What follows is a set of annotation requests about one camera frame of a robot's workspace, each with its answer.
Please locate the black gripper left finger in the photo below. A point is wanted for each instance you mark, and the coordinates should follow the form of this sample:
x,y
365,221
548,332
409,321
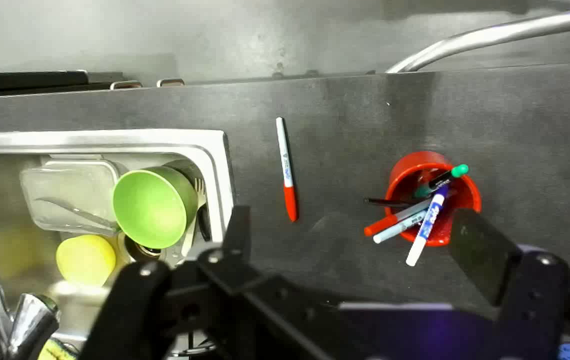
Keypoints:
x,y
236,233

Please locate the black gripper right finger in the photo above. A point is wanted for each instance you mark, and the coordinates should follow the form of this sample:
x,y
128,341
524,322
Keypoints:
x,y
487,256

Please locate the green capped pen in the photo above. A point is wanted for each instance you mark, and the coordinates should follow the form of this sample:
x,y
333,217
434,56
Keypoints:
x,y
460,170

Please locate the red marker in mug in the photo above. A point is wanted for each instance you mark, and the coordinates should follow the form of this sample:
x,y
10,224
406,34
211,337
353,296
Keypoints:
x,y
381,226

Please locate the thin black pen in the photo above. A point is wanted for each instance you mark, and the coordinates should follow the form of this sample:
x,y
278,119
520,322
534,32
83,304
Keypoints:
x,y
387,201

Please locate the red mug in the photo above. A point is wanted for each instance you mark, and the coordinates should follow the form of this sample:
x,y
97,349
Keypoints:
x,y
406,170

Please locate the white marker with blue print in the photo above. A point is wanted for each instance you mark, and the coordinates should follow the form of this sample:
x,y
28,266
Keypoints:
x,y
430,217

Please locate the stainless steel sink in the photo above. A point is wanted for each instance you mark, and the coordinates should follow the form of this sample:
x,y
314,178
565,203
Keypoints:
x,y
217,152

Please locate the white marker with red cap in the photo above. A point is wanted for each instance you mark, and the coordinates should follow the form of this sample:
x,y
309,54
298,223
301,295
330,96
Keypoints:
x,y
286,167

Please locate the green plastic cup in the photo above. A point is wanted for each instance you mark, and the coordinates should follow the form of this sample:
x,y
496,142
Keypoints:
x,y
155,211

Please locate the plain white marker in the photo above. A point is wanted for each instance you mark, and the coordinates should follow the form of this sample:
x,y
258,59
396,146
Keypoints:
x,y
390,233

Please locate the yellow plastic cup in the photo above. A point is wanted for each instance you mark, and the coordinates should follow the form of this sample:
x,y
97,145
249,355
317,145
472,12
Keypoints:
x,y
84,259

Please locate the clear plastic container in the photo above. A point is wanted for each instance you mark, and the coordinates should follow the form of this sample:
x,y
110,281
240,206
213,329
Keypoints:
x,y
64,193

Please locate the yellow sponge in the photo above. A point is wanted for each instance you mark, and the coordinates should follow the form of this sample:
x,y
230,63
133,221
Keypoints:
x,y
54,350

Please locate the chrome faucet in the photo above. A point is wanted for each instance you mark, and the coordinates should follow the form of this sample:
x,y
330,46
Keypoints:
x,y
30,322

